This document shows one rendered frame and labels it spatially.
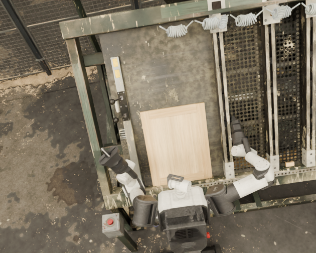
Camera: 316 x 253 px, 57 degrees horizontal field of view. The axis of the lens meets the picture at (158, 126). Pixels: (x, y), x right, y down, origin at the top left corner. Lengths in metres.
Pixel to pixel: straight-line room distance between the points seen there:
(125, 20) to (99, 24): 0.16
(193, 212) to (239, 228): 1.48
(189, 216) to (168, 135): 0.67
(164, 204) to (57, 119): 2.55
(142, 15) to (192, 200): 1.09
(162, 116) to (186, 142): 0.25
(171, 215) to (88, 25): 1.18
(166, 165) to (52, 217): 1.62
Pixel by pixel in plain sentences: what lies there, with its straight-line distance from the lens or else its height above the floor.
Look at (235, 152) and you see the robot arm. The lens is 1.88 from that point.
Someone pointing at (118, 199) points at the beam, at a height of 0.88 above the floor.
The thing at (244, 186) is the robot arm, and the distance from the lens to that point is 1.66.
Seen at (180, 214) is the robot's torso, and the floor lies 1.39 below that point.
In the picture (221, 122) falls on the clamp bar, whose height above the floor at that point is 1.26.
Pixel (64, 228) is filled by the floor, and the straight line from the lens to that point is 3.25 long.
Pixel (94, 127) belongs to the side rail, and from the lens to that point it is 2.01.
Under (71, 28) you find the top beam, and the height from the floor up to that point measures 1.84.
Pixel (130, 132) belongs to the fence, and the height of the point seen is 1.25.
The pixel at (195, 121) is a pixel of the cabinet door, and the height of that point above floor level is 1.23.
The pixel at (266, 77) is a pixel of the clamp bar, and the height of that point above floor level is 1.44.
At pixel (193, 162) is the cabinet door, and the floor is 1.00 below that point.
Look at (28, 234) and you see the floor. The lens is 3.40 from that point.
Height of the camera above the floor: 2.91
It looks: 56 degrees down
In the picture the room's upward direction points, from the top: 11 degrees counter-clockwise
